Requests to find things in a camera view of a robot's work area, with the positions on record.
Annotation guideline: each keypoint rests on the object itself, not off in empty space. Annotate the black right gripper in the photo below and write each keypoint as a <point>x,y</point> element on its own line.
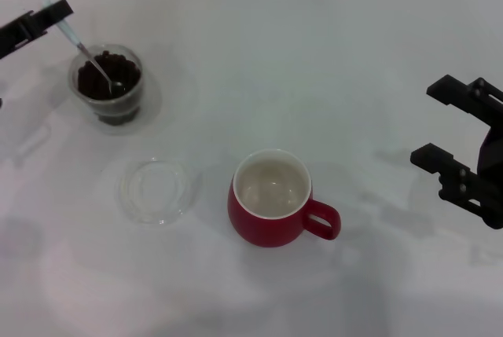
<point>493,152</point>

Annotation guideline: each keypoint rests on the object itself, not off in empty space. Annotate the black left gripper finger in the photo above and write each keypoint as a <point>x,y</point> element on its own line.
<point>51,13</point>
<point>12,36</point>

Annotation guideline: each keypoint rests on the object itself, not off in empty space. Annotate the dark coffee bean pile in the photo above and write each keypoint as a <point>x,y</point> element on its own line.
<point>92,81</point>

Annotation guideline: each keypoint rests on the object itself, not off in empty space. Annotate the red ceramic mug white inside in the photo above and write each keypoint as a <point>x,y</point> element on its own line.
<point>267,231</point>

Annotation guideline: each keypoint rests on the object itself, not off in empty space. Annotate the clear round glass dish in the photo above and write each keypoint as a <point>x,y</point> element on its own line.
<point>137,211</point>

